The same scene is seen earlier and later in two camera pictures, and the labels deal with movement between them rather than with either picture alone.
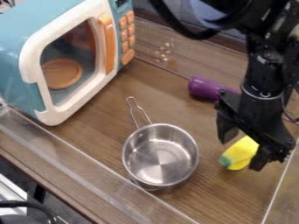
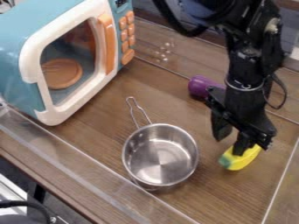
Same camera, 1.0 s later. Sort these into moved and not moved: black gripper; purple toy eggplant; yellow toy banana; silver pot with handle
Moved: black gripper
Not moved: yellow toy banana; purple toy eggplant; silver pot with handle
